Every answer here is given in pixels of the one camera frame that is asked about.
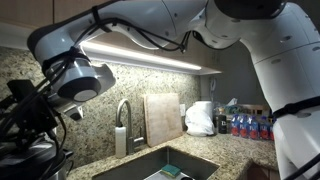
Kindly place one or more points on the curved steel faucet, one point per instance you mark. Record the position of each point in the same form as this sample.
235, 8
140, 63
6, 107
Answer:
131, 142

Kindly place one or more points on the green sponge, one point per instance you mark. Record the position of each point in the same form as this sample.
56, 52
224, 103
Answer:
171, 170

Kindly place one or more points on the white plastic bag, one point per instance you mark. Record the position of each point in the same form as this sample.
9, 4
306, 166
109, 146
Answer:
195, 129

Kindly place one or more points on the tissue box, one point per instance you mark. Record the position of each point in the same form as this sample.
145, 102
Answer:
232, 107

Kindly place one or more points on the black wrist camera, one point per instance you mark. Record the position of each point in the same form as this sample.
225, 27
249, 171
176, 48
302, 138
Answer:
20, 89

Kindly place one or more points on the wooden cutting board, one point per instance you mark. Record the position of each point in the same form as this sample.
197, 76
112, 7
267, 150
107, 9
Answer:
162, 118

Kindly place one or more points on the under-cabinet light strip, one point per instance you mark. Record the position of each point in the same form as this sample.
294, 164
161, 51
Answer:
109, 50

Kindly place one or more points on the white soap dispenser bottle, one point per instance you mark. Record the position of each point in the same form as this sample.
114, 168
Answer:
120, 142

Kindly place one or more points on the dark jar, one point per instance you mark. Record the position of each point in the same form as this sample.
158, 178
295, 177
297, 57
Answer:
222, 124

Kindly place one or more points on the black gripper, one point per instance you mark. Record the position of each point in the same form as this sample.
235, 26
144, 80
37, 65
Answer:
27, 123

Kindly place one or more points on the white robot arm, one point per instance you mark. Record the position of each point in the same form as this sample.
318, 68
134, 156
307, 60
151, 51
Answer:
281, 39

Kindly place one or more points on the wooden upper cabinets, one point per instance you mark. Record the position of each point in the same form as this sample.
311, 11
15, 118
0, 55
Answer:
19, 17

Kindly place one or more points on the pack of water bottles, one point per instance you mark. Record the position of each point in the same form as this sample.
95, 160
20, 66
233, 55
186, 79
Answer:
251, 127

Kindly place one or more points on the paper towel roll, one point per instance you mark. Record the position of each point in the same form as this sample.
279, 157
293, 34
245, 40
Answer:
206, 108

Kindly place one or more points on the stainless steel sink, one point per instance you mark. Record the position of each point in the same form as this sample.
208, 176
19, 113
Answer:
149, 167

